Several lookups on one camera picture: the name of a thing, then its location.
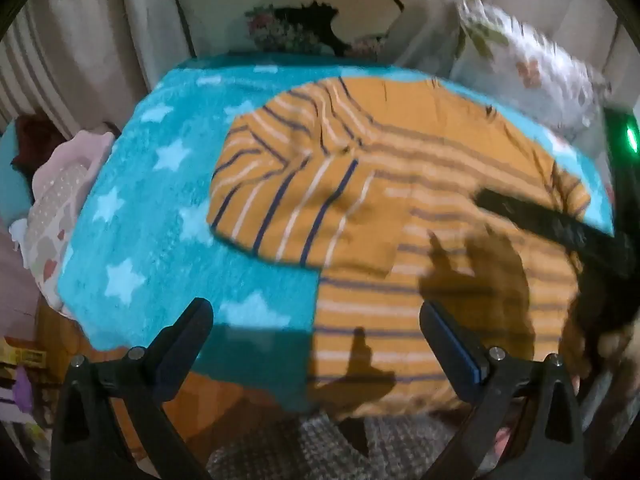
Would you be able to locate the teal printed blanket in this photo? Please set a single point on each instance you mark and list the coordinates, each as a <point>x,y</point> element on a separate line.
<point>150,210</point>

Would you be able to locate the purple plastic item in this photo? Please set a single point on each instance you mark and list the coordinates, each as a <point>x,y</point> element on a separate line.
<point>24,390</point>

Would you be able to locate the grey knitted cloth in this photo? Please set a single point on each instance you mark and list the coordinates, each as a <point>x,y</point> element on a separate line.
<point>310,450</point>

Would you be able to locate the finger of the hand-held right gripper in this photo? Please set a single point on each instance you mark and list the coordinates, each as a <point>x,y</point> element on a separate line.
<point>555,225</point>

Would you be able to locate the dark red cloth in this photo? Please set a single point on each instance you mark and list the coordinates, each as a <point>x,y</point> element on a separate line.
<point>37,142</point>

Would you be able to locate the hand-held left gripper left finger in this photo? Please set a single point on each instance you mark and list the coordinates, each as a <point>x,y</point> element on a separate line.
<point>194,337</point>

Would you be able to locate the white leaf print pillow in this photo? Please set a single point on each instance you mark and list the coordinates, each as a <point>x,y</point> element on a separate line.
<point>530,70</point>

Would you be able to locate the pink dotted cushion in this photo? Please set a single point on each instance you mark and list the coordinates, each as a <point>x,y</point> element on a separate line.
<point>55,195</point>

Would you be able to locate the striped beige cloth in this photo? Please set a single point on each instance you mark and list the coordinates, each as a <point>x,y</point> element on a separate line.
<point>30,75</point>

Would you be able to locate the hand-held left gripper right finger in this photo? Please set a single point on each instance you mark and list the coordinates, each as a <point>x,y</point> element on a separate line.
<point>457,347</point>

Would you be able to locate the orange striped sweater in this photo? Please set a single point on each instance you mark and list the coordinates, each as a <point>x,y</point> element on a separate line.
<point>440,170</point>

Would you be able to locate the yellow box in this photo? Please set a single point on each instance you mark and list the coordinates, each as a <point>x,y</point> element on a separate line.
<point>25,355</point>

